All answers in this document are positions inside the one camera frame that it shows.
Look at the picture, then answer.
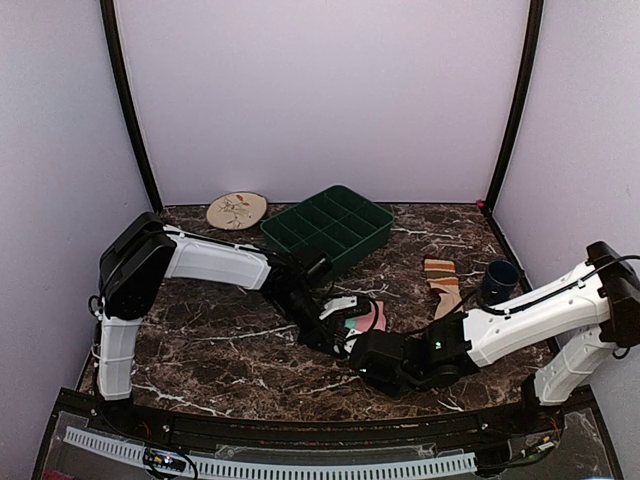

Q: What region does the pink patterned sock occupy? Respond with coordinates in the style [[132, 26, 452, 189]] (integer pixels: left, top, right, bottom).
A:
[[344, 301, 387, 333]]

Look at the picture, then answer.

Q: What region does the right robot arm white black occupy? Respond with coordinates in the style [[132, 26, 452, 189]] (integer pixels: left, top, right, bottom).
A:
[[346, 241, 639, 434]]

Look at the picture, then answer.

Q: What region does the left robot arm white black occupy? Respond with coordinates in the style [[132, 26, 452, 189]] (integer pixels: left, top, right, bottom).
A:
[[96, 212, 340, 436]]

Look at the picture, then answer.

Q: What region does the green divided organizer tray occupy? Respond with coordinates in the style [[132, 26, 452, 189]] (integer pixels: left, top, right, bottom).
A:
[[260, 185, 394, 276]]

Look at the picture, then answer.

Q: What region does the beige floral plate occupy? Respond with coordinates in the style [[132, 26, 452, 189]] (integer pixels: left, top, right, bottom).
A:
[[206, 192, 268, 231]]

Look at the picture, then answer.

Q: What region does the beige striped sock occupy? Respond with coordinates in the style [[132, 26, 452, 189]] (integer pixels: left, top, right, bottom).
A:
[[424, 258, 462, 320]]

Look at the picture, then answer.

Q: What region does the dark blue mug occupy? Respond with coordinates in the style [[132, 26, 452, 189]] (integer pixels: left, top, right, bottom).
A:
[[480, 260, 520, 305]]

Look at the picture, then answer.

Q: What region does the small circuit board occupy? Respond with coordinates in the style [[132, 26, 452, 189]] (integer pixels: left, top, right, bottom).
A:
[[143, 448, 187, 474]]

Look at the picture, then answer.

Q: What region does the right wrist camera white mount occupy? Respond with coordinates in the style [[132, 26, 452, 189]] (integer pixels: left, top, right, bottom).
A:
[[333, 326, 362, 357]]

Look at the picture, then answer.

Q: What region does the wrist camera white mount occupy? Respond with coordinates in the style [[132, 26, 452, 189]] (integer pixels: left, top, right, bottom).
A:
[[319, 295, 372, 320], [333, 326, 362, 357]]

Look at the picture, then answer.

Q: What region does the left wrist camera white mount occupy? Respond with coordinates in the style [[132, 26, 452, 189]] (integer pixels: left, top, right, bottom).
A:
[[319, 295, 372, 320]]

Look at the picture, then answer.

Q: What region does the black front table rail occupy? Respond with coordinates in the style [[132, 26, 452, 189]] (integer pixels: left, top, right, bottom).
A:
[[105, 400, 549, 450]]

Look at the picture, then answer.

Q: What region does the white slotted cable duct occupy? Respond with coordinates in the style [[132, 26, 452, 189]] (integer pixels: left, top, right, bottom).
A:
[[62, 427, 478, 479]]

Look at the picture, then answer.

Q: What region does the left black frame post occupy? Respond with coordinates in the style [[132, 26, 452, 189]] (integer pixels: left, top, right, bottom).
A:
[[99, 0, 164, 213]]

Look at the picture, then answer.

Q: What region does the black frame post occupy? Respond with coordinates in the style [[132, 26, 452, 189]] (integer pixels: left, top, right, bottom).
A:
[[99, 0, 164, 213], [484, 0, 544, 217]]

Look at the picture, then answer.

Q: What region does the right black frame post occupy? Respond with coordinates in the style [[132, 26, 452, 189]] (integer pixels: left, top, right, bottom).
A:
[[484, 0, 544, 217]]

